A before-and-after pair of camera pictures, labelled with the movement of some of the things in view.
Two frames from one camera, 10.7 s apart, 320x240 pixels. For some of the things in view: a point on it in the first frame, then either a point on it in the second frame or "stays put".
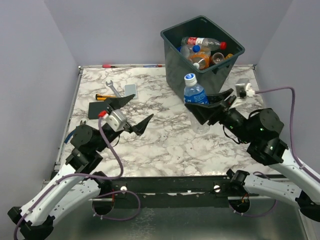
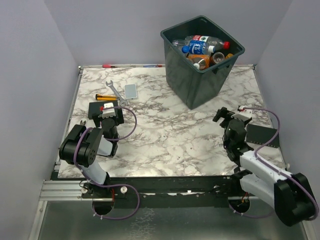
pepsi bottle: (185, 50) → (181, 42)
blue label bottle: (195, 93) → (198, 47)
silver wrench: (111, 85) stays put
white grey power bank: (130, 89) stays put
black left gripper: (140, 127) → (118, 120)
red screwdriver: (107, 66) stays put
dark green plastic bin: (177, 67) stays put
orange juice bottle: (229, 55) stays put
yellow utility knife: (103, 97) stays put
